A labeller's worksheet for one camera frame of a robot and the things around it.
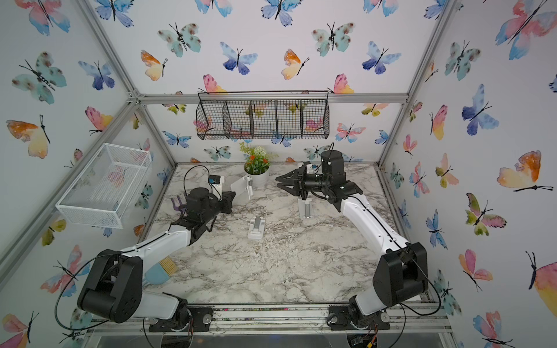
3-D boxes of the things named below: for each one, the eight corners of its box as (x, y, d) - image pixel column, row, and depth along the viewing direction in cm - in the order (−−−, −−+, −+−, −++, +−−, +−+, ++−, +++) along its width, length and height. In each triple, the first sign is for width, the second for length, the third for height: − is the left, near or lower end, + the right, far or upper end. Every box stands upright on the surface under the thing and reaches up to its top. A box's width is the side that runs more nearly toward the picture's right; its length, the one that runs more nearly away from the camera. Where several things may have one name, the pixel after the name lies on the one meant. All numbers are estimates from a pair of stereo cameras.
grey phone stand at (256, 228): (248, 238, 95) (247, 236, 93) (250, 219, 101) (250, 216, 99) (263, 238, 95) (262, 236, 93) (264, 219, 101) (264, 216, 99)
